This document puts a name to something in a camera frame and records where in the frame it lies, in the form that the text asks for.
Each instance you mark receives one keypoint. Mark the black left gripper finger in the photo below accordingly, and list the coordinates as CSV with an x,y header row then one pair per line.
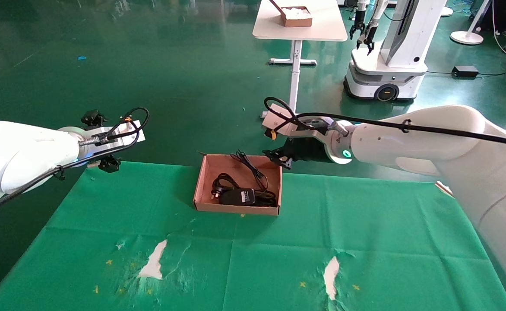
x,y
109,164
92,117

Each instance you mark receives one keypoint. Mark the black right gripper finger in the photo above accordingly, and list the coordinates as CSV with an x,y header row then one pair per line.
x,y
274,153
285,162

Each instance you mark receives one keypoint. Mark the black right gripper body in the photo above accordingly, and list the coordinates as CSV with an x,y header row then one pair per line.
x,y
309,151

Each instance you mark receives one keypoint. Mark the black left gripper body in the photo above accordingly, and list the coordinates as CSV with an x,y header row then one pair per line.
x,y
106,152

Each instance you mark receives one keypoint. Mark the background robot gripper body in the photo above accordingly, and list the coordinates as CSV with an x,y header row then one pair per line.
x,y
358,23
368,33

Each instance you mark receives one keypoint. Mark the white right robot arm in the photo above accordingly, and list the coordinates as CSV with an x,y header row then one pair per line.
x,y
430,138

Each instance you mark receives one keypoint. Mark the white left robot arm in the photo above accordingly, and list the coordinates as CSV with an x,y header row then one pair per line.
x,y
15,155

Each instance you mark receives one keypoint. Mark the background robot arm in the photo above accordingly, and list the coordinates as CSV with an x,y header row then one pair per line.
x,y
380,11
359,6

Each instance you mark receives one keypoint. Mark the white items in box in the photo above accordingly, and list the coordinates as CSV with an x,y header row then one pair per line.
x,y
298,13

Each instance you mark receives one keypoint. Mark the small brown cardboard box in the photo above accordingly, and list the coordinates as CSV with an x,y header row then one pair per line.
x,y
296,22

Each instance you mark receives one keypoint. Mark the white height-adjustable table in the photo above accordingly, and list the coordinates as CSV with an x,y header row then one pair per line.
x,y
322,26

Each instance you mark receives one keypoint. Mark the white wheeled background robot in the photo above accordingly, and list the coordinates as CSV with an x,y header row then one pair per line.
x,y
404,26

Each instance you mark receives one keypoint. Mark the green table cloth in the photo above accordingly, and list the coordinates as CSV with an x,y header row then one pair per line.
x,y
279,242

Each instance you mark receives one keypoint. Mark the small white round base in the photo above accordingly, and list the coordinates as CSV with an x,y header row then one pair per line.
x,y
447,11

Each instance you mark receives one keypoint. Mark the black floor power brick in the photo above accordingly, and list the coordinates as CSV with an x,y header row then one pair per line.
x,y
465,71

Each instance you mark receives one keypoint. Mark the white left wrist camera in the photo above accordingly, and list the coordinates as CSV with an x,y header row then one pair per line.
x,y
128,129

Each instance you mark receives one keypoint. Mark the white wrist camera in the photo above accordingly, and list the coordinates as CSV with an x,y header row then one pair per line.
x,y
274,121
128,129

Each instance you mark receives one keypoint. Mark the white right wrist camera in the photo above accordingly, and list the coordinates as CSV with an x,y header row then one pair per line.
x,y
274,121

